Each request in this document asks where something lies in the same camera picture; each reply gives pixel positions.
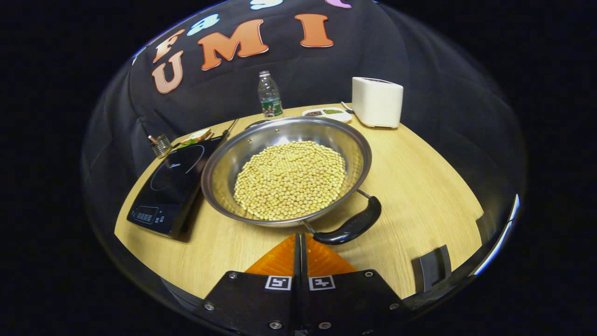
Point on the black induction cooktop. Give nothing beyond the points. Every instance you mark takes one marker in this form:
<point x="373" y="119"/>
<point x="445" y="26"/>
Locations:
<point x="172" y="186"/>

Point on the black backdrop cloth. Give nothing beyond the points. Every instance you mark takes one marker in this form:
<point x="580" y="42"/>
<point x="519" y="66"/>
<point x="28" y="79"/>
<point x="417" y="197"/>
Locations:
<point x="396" y="56"/>

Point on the pile of soybeans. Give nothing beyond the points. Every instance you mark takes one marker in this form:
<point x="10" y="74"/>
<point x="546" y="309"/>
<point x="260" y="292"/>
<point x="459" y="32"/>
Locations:
<point x="289" y="182"/>

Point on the dark grey bracket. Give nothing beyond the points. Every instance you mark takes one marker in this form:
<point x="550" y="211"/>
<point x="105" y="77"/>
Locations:
<point x="425" y="270"/>

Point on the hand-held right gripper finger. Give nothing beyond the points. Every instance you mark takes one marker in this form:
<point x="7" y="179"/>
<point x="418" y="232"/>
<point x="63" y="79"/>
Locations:
<point x="297" y="266"/>
<point x="303" y="266"/>

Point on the white toaster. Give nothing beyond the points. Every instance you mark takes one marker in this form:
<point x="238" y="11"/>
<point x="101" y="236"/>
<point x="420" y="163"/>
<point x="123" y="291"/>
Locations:
<point x="377" y="102"/>

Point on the stainless steel pot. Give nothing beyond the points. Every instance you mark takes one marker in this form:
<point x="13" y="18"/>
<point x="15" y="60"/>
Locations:
<point x="224" y="186"/>

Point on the white divided bean dish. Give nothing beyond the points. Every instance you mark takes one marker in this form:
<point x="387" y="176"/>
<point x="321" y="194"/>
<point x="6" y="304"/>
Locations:
<point x="343" y="115"/>

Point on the white bread sandwich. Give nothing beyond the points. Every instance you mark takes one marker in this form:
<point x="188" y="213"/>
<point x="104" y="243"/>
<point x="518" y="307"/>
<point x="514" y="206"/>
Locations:
<point x="198" y="136"/>

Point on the clear plastic water bottle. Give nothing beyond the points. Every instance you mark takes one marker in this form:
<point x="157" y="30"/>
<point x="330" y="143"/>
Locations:
<point x="270" y="100"/>

